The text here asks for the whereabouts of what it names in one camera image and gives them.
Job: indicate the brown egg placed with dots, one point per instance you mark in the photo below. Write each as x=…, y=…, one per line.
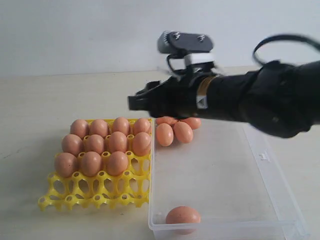
x=142, y=125
x=117, y=142
x=72, y=144
x=121, y=124
x=94, y=143
x=80, y=128
x=99, y=127

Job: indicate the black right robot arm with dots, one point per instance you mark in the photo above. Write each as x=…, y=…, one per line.
x=278, y=99

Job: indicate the brown egg column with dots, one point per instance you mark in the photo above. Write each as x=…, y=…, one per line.
x=164, y=134

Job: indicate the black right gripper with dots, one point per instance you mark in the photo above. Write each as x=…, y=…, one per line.
x=169, y=98

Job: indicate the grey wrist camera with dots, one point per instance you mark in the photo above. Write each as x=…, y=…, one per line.
x=183, y=43

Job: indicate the brown egg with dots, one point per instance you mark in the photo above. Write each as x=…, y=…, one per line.
x=141, y=144
x=166, y=119
x=193, y=122
x=66, y=164
x=183, y=132
x=91, y=163
x=183, y=215
x=117, y=163

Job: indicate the clear plastic container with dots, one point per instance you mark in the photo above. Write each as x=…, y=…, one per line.
x=229, y=175

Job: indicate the yellow plastic egg tray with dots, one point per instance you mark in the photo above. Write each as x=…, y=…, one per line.
x=129, y=188

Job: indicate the brown egg front bottom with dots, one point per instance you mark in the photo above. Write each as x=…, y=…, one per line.
x=183, y=215

